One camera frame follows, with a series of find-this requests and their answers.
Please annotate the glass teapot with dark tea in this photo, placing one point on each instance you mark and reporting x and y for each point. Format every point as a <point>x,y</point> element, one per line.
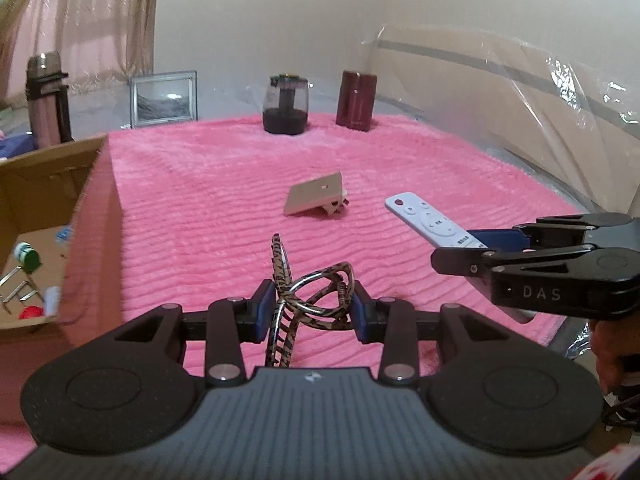
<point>286,110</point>

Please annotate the person's right hand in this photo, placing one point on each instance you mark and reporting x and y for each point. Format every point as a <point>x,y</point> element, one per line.
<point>615,350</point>

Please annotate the dark red box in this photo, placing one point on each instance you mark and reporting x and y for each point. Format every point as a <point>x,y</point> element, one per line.
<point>356,102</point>

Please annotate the striped hair clip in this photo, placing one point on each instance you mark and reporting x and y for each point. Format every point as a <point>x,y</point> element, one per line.
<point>280,270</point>

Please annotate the pink curtain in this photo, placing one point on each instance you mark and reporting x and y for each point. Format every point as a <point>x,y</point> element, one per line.
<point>90,25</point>

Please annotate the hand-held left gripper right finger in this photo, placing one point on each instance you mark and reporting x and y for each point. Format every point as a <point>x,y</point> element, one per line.
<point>358,312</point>

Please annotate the blue cloth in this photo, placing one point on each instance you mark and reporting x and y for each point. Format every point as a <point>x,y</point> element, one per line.
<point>17,146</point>

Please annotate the white remote control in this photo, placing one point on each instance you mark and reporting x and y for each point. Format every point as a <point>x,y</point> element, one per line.
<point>425,215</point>

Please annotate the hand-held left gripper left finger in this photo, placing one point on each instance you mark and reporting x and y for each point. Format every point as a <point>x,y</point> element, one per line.
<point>264,310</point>

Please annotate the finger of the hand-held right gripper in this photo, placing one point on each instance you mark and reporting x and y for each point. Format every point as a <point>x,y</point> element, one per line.
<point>460,260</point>
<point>500,238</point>

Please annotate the plastic-wrapped beige headboard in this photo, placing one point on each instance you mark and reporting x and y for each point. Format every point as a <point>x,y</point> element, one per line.
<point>500,95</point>

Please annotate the clear toothpick box blue label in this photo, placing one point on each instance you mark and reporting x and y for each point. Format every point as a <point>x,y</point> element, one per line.
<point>65,235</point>

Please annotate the silver picture frame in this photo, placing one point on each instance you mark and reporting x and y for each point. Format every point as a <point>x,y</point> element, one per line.
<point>162,100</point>

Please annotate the small white tube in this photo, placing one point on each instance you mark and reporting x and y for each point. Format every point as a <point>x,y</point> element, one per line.
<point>51,301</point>

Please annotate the cardboard box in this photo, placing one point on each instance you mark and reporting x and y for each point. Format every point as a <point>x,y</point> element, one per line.
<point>45,210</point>

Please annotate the person's printed clothing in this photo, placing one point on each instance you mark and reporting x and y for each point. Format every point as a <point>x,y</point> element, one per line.
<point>610,465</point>

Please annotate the pink ribbed blanket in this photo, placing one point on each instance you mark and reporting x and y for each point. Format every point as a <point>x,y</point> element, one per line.
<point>200,185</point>

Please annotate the small red object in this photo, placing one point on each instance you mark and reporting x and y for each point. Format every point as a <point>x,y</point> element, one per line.
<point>31,313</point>

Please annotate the small green-capped bottle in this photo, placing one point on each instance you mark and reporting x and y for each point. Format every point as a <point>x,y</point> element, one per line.
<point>29,260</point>

